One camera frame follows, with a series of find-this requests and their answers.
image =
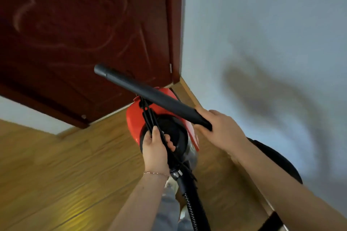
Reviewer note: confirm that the wooden skirting board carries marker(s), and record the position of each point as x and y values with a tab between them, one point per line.
189	91

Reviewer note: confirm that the person's left hand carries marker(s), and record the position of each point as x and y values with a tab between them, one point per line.
156	155

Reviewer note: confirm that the person's left leg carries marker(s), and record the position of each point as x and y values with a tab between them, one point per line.
169	212

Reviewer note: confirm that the person's right forearm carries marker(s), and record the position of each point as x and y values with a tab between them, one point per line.
284	193

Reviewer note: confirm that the person's right hand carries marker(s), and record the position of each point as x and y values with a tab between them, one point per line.
225	136

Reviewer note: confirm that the dark red wooden door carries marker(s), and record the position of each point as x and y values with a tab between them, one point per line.
81	36

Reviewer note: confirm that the person's left forearm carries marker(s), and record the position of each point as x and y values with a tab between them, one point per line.
138	206

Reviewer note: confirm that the dark red door frame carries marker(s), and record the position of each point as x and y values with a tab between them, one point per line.
174	22

